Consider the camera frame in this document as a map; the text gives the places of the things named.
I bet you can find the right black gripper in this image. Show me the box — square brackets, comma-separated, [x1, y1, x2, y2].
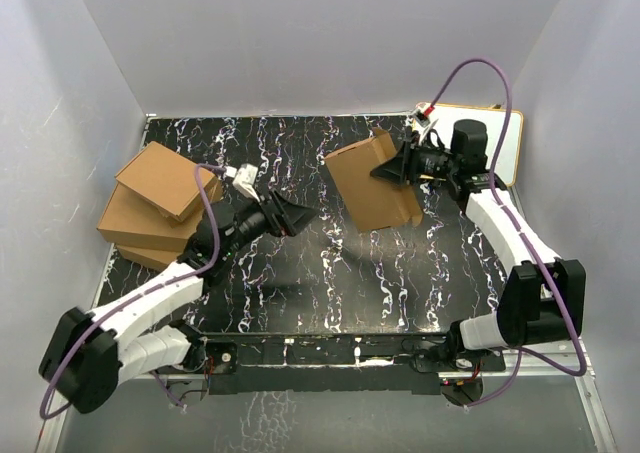
[371, 131, 459, 186]

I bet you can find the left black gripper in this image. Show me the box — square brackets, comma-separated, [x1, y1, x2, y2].
[221, 189, 320, 258]

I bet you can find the brown cardboard box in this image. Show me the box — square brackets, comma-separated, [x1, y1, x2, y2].
[324, 127, 423, 232]

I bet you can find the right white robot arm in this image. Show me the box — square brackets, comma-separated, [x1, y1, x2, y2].
[370, 119, 586, 370]

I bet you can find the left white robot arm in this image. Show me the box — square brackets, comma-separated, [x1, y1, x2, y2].
[39, 191, 318, 414]

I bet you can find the top small folded cardboard box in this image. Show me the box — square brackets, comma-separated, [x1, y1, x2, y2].
[115, 141, 219, 223]

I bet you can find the bottom folded cardboard box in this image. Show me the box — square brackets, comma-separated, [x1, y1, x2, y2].
[115, 245, 181, 272]

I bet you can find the middle folded cardboard box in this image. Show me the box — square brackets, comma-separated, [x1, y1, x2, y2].
[97, 186, 204, 253]

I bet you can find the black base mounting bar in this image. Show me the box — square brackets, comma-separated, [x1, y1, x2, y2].
[149, 335, 506, 397]

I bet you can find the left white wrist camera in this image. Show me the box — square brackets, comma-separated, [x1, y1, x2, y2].
[230, 163, 260, 202]

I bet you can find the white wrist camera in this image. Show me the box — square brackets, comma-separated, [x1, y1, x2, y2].
[230, 163, 260, 202]
[411, 102, 438, 133]

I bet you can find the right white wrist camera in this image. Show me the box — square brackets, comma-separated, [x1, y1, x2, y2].
[411, 102, 438, 133]

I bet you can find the white board yellow frame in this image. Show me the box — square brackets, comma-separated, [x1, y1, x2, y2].
[412, 102, 524, 188]

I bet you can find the aluminium frame rail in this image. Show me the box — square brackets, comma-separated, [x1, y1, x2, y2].
[37, 353, 616, 452]

